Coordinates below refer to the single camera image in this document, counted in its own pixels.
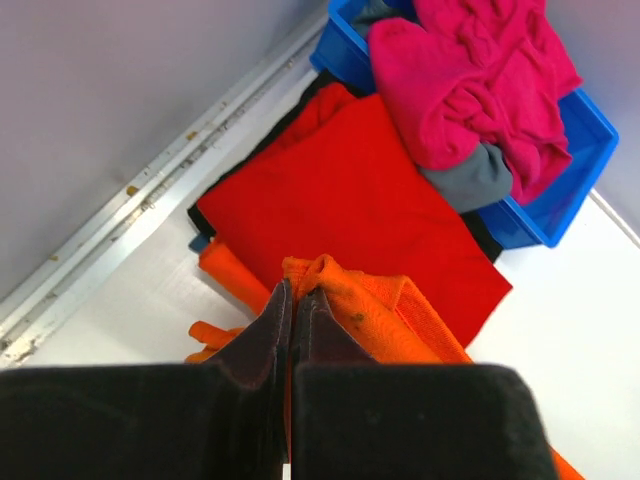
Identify grey garment in bin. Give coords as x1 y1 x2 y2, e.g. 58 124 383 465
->
418 143 513 214

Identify folded red t-shirt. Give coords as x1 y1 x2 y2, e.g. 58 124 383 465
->
196 82 511 345

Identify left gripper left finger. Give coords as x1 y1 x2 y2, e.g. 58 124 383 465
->
1 281 293 479

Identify blue plastic bin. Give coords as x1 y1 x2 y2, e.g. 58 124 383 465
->
310 1 619 250

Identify pink t-shirt in bin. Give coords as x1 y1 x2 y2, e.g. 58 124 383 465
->
366 1 581 205

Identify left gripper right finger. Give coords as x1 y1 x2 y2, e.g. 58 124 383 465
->
290 289 558 479

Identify aluminium extrusion frame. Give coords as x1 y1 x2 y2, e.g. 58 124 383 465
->
1 11 328 368

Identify orange t-shirt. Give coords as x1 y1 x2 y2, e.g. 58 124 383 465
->
199 239 271 315
189 255 578 479

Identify folded orange t-shirt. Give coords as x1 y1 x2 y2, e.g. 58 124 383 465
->
199 239 271 315

